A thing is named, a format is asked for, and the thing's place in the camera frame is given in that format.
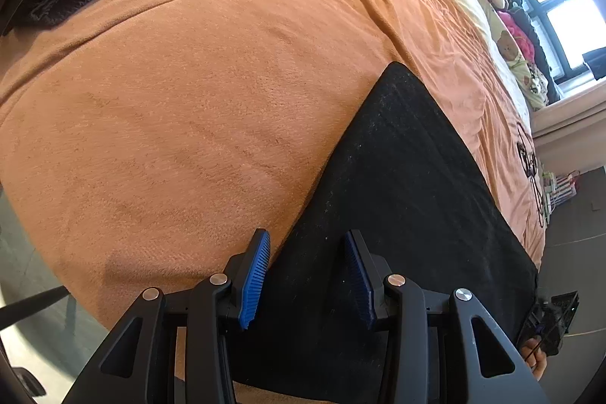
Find pink plush item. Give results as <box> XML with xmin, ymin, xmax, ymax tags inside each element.
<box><xmin>497</xmin><ymin>11</ymin><xmax>535</xmax><ymax>62</ymax></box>

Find person's right hand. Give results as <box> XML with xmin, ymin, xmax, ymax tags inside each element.
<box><xmin>519</xmin><ymin>336</ymin><xmax>547</xmax><ymax>381</ymax></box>

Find right pink curtain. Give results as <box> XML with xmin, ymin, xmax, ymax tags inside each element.
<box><xmin>531</xmin><ymin>79</ymin><xmax>606</xmax><ymax>175</ymax></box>

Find white wire rack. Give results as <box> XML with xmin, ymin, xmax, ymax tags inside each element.
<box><xmin>542</xmin><ymin>170</ymin><xmax>580</xmax><ymax>214</ymax></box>

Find black pants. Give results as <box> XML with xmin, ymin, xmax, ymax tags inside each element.
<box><xmin>227</xmin><ymin>62</ymin><xmax>537</xmax><ymax>403</ymax></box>

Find bear print cushion bedding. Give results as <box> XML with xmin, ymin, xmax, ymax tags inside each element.
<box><xmin>487</xmin><ymin>5</ymin><xmax>548</xmax><ymax>111</ymax></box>

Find orange bed blanket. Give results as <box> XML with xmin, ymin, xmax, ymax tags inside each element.
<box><xmin>1</xmin><ymin>0</ymin><xmax>545</xmax><ymax>326</ymax></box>

